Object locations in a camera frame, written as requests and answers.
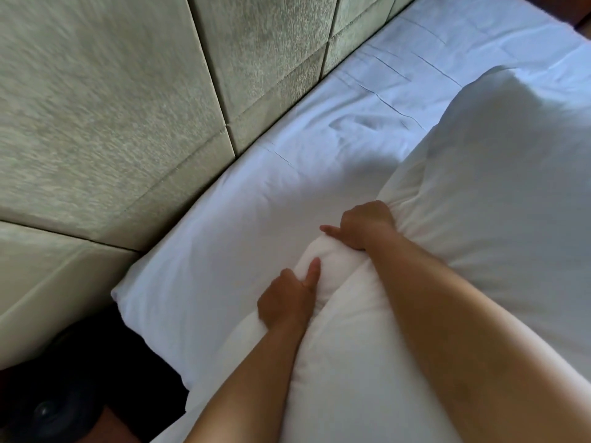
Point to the person's right hand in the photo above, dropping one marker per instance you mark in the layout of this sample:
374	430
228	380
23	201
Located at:
367	223

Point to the person's left hand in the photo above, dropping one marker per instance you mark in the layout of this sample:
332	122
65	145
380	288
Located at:
286	302

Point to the white bed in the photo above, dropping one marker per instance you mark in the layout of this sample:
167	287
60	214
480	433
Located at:
254	202

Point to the white duvet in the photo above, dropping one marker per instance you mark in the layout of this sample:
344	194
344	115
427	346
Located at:
485	179

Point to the person's left forearm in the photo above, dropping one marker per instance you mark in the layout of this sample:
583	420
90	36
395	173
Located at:
249	387

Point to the person's right forearm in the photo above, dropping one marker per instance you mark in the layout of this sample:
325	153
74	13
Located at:
461	327

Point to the black round ashtray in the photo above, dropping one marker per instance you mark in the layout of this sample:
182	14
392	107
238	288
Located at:
46	410

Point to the beige padded headboard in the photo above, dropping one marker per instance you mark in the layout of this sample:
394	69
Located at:
92	110

